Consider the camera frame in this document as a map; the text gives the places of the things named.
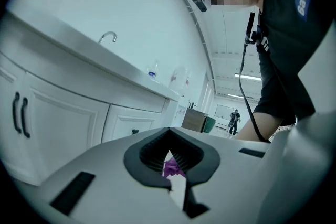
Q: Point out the white water dispenser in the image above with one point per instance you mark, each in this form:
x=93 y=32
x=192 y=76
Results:
x=181 y=81

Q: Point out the chrome faucet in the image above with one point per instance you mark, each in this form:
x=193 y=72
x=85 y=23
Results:
x=111 y=34

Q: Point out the brown wooden cabinet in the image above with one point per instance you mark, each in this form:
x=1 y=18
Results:
x=193 y=120

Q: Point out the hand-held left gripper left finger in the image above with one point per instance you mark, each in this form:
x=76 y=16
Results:
x=110 y=191

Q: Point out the purple cloth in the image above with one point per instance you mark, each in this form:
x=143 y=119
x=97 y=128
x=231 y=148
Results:
x=172 y=168

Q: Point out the black faucet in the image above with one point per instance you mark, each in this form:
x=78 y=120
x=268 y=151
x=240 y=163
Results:
x=192 y=105

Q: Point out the person's black shirt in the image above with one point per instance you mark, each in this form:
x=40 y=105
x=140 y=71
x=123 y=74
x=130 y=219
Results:
x=288 y=47

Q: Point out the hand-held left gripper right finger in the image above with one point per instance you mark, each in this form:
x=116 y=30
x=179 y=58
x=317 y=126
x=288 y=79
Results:
x=231 y=186

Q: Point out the black drawer knob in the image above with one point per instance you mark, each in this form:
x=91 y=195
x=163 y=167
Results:
x=135 y=132

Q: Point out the white vanity cabinet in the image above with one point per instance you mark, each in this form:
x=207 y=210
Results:
x=78 y=60

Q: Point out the green bin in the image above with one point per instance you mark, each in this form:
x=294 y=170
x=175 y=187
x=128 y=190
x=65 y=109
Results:
x=210 y=124

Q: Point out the black head-mounted camera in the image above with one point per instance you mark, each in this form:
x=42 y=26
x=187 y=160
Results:
x=199 y=1

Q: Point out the white cabinet door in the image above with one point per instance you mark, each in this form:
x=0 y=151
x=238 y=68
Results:
x=63 y=126
x=6 y=102

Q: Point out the ceiling light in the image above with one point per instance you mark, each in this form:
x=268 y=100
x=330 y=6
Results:
x=235 y=96
x=248 y=76

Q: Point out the white cabinet drawer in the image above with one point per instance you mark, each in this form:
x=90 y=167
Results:
x=126 y=120

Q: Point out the clear water bottle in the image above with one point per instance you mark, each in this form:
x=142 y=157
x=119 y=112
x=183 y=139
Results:
x=153 y=73

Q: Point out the white wall board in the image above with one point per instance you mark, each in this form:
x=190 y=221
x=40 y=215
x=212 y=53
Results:
x=224 y=112

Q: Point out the person's right forearm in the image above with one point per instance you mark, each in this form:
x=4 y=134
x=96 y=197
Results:
x=252 y=129

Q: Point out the black chest mount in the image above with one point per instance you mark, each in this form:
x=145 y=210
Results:
x=250 y=29

